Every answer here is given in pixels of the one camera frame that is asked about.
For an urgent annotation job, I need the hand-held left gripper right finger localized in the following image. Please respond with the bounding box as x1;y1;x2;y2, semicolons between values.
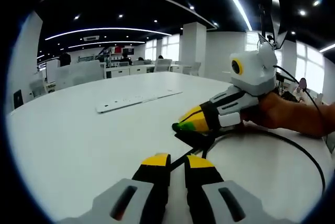
184;154;297;224

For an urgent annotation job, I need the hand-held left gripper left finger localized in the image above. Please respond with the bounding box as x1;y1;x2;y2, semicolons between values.
56;152;172;224

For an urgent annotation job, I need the black charging cable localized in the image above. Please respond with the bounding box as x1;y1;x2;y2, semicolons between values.
170;128;327;198

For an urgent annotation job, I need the white desk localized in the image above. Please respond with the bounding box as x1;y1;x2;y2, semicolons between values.
6;71;335;224

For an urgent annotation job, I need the person's right hand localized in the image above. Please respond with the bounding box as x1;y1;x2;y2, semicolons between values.
240;92;288;130

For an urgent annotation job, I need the white mesh chair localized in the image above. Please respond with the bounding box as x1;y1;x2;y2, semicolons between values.
189;62;202;76
154;59;173;73

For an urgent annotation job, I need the slim white pillar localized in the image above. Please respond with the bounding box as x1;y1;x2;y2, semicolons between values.
182;21;208;72

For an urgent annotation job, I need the black tripod stand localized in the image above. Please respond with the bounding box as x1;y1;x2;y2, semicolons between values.
258;0;288;51

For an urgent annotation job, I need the white low cabinet row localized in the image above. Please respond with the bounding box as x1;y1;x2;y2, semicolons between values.
106;64;155;78

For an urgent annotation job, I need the curved ceiling light strip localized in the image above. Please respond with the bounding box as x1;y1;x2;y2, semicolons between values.
44;27;172;41
68;41;146;49

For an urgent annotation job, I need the black chair back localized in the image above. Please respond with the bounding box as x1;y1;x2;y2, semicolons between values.
13;89;25;109

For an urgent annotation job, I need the large white square pillar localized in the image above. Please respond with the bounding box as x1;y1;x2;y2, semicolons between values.
10;12;44;112

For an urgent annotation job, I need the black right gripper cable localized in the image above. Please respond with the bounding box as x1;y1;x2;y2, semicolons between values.
273;64;322;114

